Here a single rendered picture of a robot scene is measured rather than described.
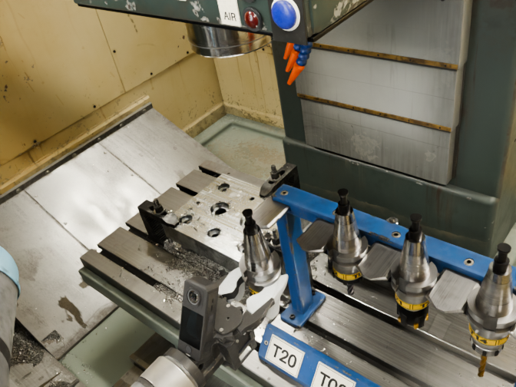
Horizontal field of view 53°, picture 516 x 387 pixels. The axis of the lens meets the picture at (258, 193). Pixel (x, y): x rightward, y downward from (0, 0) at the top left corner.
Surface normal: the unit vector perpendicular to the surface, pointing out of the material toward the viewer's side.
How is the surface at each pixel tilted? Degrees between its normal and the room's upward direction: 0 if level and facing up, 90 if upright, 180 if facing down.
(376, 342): 0
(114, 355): 0
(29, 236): 24
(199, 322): 61
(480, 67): 90
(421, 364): 0
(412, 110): 88
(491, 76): 90
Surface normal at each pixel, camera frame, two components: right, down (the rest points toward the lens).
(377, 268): -0.16, -0.77
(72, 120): 0.76, 0.29
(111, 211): 0.16, -0.59
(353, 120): -0.62, 0.58
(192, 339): -0.59, 0.13
